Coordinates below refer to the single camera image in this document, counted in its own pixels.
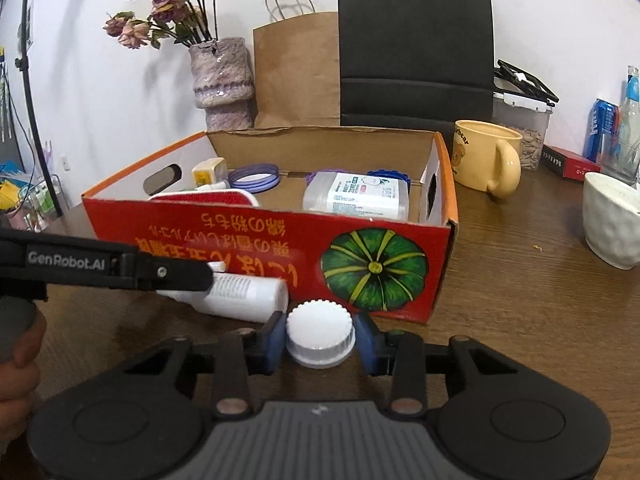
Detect person's left hand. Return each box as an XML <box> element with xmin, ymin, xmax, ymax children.
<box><xmin>0</xmin><ymin>309</ymin><xmax>48</xmax><ymax>443</ymax></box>

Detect small yellow white bottle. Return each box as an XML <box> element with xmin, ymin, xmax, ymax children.
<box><xmin>192</xmin><ymin>157</ymin><xmax>229</xmax><ymax>187</ymax></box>

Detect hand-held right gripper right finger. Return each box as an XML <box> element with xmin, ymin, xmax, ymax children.
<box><xmin>352</xmin><ymin>312</ymin><xmax>522</xmax><ymax>419</ymax></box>

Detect red white flat packet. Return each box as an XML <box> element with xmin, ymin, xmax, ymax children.
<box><xmin>147</xmin><ymin>188</ymin><xmax>261</xmax><ymax>209</ymax></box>

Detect dried pink roses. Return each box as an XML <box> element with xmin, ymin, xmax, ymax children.
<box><xmin>103</xmin><ymin>0</ymin><xmax>221</xmax><ymax>51</ymax></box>

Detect flat red box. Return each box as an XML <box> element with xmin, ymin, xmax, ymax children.
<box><xmin>542</xmin><ymin>144</ymin><xmax>601</xmax><ymax>180</ymax></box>

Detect black container lid frame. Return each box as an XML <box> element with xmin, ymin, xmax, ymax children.
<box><xmin>495</xmin><ymin>59</ymin><xmax>560</xmax><ymax>107</ymax></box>

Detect blue drink can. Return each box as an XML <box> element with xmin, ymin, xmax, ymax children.
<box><xmin>584</xmin><ymin>99</ymin><xmax>622</xmax><ymax>161</ymax></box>

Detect blue toothed plastic lid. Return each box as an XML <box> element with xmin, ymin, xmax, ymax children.
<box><xmin>367</xmin><ymin>169</ymin><xmax>412</xmax><ymax>192</ymax></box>

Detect black paper bag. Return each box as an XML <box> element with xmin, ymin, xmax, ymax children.
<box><xmin>337</xmin><ymin>0</ymin><xmax>496</xmax><ymax>136</ymax></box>

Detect yellow plastic bag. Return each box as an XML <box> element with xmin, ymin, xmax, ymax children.
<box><xmin>0</xmin><ymin>182</ymin><xmax>22</xmax><ymax>212</ymax></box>

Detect purple plastic ring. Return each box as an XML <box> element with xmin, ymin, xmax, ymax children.
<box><xmin>228</xmin><ymin>163</ymin><xmax>280</xmax><ymax>194</ymax></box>

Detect clear wet wipes pack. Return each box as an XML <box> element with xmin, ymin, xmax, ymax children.
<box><xmin>302</xmin><ymin>172</ymin><xmax>411</xmax><ymax>222</ymax></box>

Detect white ceramic bowl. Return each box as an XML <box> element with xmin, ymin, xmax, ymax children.
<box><xmin>582</xmin><ymin>172</ymin><xmax>640</xmax><ymax>271</ymax></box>

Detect white ribbed bottle cap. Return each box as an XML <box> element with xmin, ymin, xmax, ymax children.
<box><xmin>285</xmin><ymin>300</ymin><xmax>357</xmax><ymax>370</ymax></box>

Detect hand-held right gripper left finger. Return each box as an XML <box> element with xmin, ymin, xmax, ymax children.
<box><xmin>120</xmin><ymin>310</ymin><xmax>288</xmax><ymax>421</ymax></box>

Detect red cardboard box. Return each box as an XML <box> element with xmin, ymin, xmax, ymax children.
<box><xmin>81</xmin><ymin>127</ymin><xmax>459</xmax><ymax>325</ymax></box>

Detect yellow ceramic mug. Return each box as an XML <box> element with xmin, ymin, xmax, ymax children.
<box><xmin>452</xmin><ymin>120</ymin><xmax>523</xmax><ymax>201</ymax></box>

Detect brown paper bag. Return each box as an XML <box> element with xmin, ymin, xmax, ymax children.
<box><xmin>252</xmin><ymin>0</ymin><xmax>343</xmax><ymax>129</ymax></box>

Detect clear plastic seed container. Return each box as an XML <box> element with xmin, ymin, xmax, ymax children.
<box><xmin>492</xmin><ymin>91</ymin><xmax>553</xmax><ymax>172</ymax></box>

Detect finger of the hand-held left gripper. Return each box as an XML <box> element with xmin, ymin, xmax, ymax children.
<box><xmin>120</xmin><ymin>252</ymin><xmax>216</xmax><ymax>294</ymax></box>

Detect clear plastic bottle blue label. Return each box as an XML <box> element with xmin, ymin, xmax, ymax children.
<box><xmin>607</xmin><ymin>65</ymin><xmax>640</xmax><ymax>181</ymax></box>

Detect white plastic bottle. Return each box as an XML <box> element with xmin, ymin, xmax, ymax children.
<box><xmin>155</xmin><ymin>272</ymin><xmax>290</xmax><ymax>323</ymax></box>

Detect pink mottled ceramic vase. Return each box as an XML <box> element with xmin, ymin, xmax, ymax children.
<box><xmin>189</xmin><ymin>37</ymin><xmax>255</xmax><ymax>132</ymax></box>

